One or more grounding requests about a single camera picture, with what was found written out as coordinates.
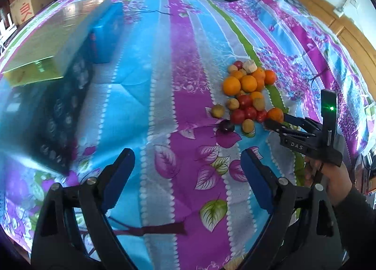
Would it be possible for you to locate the large orange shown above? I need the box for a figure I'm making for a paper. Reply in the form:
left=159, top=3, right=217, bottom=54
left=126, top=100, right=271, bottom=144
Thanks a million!
left=222, top=76, right=242, bottom=96

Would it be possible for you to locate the blue box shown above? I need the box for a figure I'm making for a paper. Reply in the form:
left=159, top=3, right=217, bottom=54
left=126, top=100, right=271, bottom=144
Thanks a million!
left=90, top=2, right=125, bottom=65

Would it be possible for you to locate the small orange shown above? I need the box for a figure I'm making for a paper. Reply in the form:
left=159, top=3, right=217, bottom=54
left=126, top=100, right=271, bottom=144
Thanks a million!
left=267, top=107, right=285, bottom=123

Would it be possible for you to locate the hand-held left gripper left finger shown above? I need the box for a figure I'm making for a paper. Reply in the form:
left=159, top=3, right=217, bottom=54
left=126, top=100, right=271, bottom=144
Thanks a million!
left=31, top=148, right=138, bottom=270

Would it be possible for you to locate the person's right hand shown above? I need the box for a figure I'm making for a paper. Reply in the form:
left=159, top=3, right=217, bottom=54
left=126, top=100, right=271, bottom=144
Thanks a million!
left=304, top=157, right=353, bottom=206

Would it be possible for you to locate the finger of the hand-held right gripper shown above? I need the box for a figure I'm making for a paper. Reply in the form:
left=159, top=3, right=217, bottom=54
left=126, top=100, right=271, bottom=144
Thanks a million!
left=283, top=114, right=322, bottom=132
left=264, top=119, right=312, bottom=139

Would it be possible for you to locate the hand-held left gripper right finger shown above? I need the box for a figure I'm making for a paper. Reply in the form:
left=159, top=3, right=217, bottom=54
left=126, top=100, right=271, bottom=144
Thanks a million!
left=235, top=148, right=350, bottom=270

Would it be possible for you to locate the dark purple plum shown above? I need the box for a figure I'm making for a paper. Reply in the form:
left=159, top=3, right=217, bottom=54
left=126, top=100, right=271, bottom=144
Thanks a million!
left=219, top=119, right=235, bottom=134

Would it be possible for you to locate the large cardboard carton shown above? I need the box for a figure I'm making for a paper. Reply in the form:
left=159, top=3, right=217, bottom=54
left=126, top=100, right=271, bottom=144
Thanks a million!
left=9, top=0, right=55, bottom=25

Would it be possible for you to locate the wooden headboard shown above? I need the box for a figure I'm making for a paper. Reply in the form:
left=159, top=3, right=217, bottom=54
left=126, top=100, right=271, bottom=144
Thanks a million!
left=291, top=0, right=376, bottom=106

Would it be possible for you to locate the pile of oranges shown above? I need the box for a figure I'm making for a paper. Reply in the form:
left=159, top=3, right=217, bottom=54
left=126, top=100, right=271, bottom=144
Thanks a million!
left=230, top=67, right=277, bottom=101

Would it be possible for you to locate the floral striped bedsheet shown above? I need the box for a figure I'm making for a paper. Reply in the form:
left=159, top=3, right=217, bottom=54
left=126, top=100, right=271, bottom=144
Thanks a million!
left=0, top=0, right=373, bottom=270

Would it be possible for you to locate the cream flat box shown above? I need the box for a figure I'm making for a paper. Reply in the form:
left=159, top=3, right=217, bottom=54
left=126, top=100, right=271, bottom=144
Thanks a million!
left=0, top=0, right=114, bottom=87

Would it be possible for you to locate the pile of brown longans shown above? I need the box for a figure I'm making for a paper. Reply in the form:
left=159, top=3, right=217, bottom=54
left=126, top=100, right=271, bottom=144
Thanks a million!
left=211, top=64, right=265, bottom=133

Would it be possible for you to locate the black patterned box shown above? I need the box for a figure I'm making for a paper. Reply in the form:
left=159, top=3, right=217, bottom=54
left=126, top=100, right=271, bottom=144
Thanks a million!
left=0, top=38, right=97, bottom=175

